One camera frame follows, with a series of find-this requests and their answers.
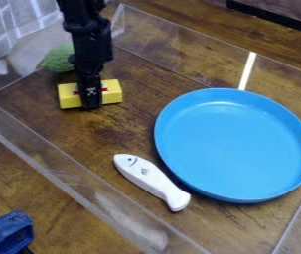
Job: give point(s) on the blue round tray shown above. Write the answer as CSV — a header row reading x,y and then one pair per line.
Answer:
x,y
230,144

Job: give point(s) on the yellow brick with cow label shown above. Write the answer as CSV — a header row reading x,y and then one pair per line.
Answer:
x,y
68,95

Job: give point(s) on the grey checkered cloth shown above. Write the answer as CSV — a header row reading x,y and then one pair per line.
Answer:
x,y
21,18

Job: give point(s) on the white wooden toy fish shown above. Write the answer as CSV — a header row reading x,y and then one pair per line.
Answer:
x,y
146,175

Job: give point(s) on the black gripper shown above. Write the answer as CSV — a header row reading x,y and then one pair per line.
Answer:
x,y
90,30

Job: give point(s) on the clear acrylic enclosure wall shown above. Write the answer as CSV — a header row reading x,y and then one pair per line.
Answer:
x,y
175,46

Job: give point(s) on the green bumpy toy gourd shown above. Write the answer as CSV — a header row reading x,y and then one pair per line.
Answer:
x,y
56,59

